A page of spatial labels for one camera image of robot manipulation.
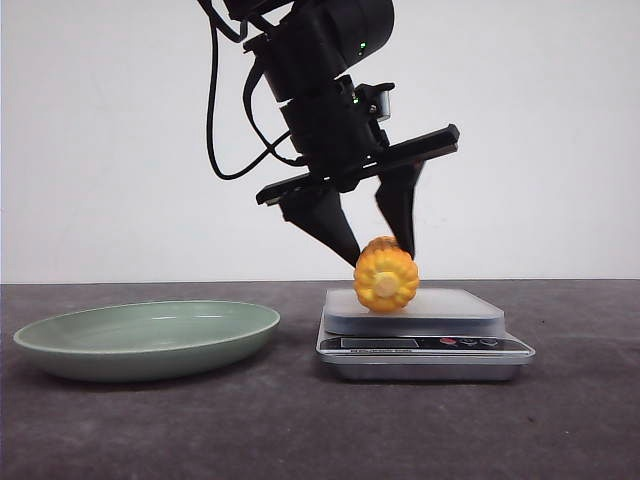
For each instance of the silver digital kitchen scale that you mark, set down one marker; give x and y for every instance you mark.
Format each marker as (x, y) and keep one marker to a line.
(443, 334)

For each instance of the light green plate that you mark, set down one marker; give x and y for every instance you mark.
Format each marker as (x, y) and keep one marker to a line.
(147, 341)

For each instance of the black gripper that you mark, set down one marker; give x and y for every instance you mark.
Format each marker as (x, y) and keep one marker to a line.
(341, 145)

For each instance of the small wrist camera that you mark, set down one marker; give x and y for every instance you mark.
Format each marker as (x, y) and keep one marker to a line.
(374, 100)

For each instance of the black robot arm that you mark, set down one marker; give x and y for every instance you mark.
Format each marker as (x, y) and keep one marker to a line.
(314, 44)

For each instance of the yellow corn cob piece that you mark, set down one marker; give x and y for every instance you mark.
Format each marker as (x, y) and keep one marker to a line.
(386, 277)

